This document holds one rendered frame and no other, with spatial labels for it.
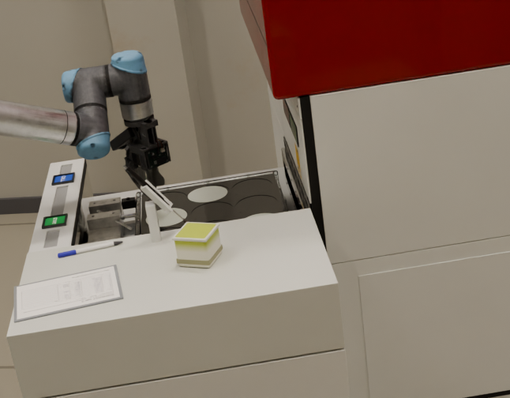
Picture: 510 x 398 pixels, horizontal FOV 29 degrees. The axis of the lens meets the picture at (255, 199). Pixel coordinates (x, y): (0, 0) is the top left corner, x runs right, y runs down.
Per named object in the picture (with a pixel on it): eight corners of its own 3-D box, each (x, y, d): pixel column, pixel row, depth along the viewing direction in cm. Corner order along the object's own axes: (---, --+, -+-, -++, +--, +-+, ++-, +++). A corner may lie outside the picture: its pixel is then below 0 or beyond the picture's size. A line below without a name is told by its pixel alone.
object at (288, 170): (290, 179, 263) (286, 146, 259) (316, 253, 223) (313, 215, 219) (284, 181, 263) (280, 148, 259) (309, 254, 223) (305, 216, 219)
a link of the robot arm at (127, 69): (107, 51, 229) (144, 46, 229) (116, 96, 233) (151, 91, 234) (105, 61, 222) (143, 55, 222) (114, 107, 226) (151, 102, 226)
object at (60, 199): (95, 204, 272) (84, 157, 266) (83, 303, 221) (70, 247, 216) (61, 209, 271) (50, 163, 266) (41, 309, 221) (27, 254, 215)
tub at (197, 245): (224, 252, 203) (219, 222, 200) (210, 269, 197) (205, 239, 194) (191, 250, 206) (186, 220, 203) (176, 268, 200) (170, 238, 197)
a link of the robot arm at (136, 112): (113, 101, 231) (141, 91, 235) (116, 120, 232) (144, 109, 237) (130, 107, 225) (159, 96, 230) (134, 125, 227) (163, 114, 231)
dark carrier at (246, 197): (274, 174, 255) (274, 173, 255) (292, 231, 224) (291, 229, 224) (142, 196, 254) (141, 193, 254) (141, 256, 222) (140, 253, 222)
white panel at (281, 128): (283, 140, 298) (266, 10, 281) (328, 264, 223) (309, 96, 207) (272, 142, 297) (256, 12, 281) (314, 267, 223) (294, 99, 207)
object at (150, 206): (178, 231, 215) (167, 175, 210) (178, 239, 211) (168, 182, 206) (150, 235, 215) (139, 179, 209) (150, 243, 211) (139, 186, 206)
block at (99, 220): (121, 219, 246) (119, 208, 244) (121, 225, 242) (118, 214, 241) (89, 224, 245) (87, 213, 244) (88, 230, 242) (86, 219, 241)
